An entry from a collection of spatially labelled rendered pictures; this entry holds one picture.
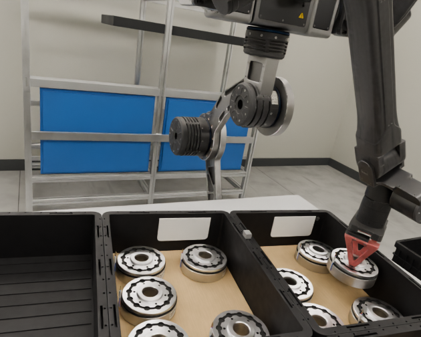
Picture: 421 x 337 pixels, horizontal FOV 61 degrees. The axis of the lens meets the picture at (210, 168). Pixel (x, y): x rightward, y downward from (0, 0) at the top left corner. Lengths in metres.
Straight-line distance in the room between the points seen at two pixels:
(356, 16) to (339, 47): 3.90
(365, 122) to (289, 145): 3.72
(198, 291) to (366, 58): 0.53
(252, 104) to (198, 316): 0.66
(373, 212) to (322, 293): 0.22
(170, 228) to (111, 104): 1.70
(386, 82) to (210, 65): 3.04
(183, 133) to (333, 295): 0.94
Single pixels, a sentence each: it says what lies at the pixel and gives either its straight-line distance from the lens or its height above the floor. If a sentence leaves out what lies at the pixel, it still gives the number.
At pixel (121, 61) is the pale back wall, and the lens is 3.33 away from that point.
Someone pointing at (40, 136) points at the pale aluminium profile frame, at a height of 0.59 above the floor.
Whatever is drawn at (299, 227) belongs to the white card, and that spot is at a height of 0.88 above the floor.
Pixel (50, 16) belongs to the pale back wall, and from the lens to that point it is 3.25.
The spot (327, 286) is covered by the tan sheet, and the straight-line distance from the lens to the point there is 0.91.
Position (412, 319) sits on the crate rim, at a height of 0.93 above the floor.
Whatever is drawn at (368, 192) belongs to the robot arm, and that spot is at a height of 1.08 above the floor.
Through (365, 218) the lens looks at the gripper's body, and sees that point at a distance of 0.80.
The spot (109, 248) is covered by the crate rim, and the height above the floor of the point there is 0.93.
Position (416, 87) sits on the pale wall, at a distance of 4.22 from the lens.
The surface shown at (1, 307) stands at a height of 0.83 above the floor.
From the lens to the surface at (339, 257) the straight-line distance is 0.86.
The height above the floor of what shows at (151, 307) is 0.86.
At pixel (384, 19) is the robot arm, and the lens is 0.60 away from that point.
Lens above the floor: 1.32
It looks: 20 degrees down
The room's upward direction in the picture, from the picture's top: 9 degrees clockwise
